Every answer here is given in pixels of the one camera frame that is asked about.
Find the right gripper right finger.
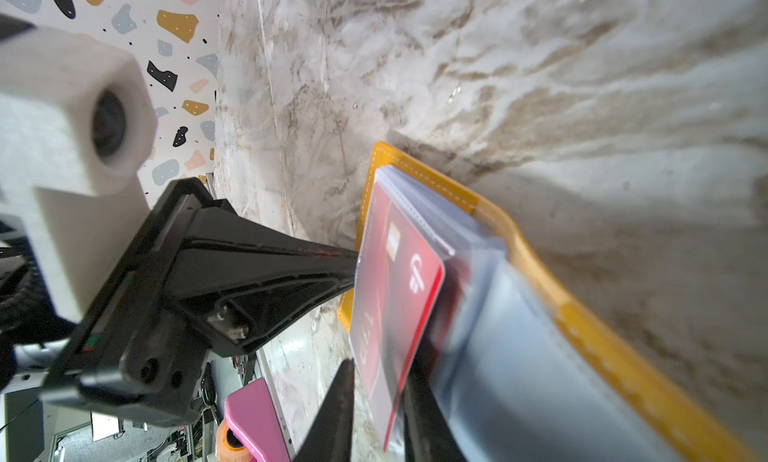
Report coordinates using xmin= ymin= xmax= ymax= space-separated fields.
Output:
xmin=402 ymin=366 xmax=466 ymax=462

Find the red credit card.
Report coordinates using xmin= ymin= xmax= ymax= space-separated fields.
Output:
xmin=350 ymin=180 xmax=445 ymax=451

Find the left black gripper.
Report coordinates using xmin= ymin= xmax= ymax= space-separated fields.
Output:
xmin=41 ymin=178 xmax=358 ymax=426

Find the pink tape dispenser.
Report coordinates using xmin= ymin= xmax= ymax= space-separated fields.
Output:
xmin=215 ymin=378 xmax=290 ymax=462

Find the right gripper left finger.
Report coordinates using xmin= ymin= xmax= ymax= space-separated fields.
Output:
xmin=293 ymin=359 xmax=355 ymax=462

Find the yellow leather card holder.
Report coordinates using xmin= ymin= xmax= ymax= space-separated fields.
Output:
xmin=358 ymin=142 xmax=757 ymax=461

